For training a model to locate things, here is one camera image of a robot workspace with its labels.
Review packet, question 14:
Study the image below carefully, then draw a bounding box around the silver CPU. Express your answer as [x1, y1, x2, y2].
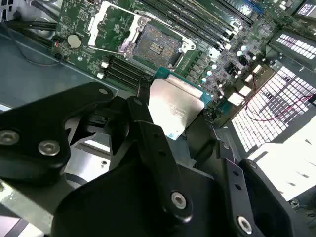
[147, 66, 214, 141]

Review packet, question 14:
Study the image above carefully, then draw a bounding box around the metal locking lever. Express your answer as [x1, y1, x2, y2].
[169, 45, 185, 70]

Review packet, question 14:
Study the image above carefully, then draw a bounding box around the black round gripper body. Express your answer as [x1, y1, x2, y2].
[50, 158, 234, 237]

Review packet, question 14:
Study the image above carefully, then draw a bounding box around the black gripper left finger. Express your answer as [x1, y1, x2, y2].
[0, 80, 195, 224]

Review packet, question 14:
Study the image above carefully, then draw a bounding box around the metal socket cover frame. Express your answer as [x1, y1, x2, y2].
[86, 0, 149, 54]

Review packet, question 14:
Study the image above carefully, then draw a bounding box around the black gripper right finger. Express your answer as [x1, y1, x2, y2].
[184, 108, 300, 237]

